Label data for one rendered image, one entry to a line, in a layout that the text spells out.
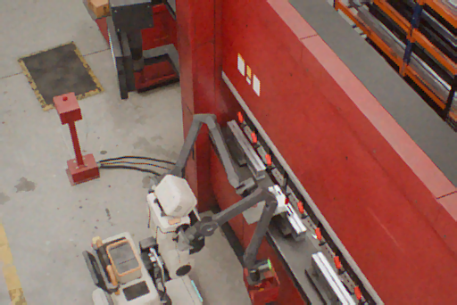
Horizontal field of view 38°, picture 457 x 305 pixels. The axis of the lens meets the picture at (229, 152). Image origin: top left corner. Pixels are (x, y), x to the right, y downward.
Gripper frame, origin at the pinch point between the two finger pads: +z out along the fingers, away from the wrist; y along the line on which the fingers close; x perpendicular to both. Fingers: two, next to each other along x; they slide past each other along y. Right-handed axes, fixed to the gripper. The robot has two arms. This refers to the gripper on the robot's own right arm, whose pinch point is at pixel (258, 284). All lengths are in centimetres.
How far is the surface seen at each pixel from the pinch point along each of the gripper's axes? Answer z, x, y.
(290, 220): -9.4, 27.4, 32.2
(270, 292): 4.5, -4.7, 4.5
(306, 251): 1.1, 9.3, 33.9
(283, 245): -2.0, 17.5, 22.5
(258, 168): -11, 73, 27
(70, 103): -23, 192, -82
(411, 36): 25, 173, 185
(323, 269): -7.5, -11.3, 37.7
